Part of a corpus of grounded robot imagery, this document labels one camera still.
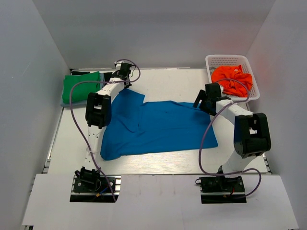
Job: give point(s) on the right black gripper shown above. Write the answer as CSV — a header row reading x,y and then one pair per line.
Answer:
x,y
202,96

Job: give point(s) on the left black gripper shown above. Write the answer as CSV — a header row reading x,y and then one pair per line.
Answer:
x,y
129,85

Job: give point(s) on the white plastic basket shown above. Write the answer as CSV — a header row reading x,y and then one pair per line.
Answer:
x,y
215,61

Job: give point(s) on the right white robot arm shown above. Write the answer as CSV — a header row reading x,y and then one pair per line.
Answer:
x,y
251,131

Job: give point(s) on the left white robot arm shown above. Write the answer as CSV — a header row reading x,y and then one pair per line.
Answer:
x,y
98,108

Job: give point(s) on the folded black t-shirt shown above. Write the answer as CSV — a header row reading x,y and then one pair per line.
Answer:
x,y
81,72

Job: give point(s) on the grey t-shirt in basket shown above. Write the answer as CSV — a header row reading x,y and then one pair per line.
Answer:
x,y
211,70

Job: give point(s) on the orange t-shirt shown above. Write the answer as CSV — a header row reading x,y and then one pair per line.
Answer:
x,y
233,80

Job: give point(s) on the folded green t-shirt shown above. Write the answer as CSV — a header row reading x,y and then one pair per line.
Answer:
x,y
76,87

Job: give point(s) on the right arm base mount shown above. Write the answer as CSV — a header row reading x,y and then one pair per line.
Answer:
x,y
221,190

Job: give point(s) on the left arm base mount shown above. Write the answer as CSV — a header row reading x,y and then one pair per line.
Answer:
x,y
99,192

